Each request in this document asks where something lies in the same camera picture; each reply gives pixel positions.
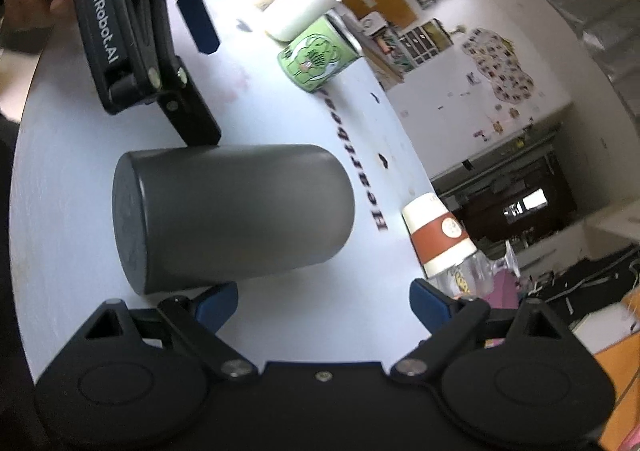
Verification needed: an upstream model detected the cloud-shaped photo collage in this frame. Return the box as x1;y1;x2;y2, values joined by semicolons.
461;29;535;104

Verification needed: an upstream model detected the dark grey cup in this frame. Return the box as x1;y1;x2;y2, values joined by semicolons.
112;145;356;295

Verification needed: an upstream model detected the small drawer organizer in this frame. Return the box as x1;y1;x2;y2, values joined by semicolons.
399;19;452;67

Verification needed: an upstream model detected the green cartoon tin can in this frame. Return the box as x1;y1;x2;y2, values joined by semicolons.
278;11;362;93

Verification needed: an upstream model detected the white cup brown sleeve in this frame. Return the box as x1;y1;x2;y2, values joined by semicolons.
401;192;477;278

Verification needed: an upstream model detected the person's left hand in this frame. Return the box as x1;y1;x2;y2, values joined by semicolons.
3;0;75;31

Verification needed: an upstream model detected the white small appliance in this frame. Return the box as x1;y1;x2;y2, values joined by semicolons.
359;11;388;37

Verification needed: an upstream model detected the white plastic cup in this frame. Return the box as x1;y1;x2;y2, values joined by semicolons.
262;0;342;42

